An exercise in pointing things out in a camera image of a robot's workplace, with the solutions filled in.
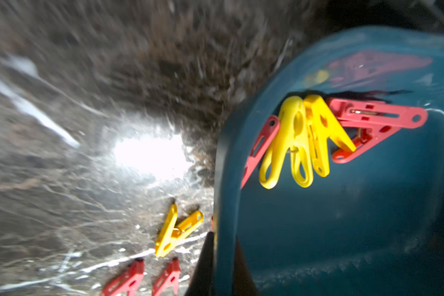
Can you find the teal storage box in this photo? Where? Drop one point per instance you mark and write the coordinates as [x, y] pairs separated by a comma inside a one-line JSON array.
[[374, 226]]

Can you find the red clothespin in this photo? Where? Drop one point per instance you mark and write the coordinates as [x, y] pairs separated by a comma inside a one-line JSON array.
[[128, 282], [168, 279], [375, 121], [262, 143]]

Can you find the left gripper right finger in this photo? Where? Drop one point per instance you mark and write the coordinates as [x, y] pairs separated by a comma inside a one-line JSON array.
[[243, 283]]

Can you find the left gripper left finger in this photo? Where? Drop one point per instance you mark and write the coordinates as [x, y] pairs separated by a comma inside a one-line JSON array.
[[201, 283]]

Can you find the yellow clothespin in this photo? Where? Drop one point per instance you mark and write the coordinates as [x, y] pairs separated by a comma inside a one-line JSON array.
[[323, 125], [172, 234], [291, 139]]

